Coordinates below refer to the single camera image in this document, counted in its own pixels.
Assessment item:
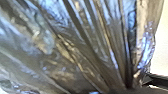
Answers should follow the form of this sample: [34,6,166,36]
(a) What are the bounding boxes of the black trash bag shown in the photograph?
[0,0,166,94]

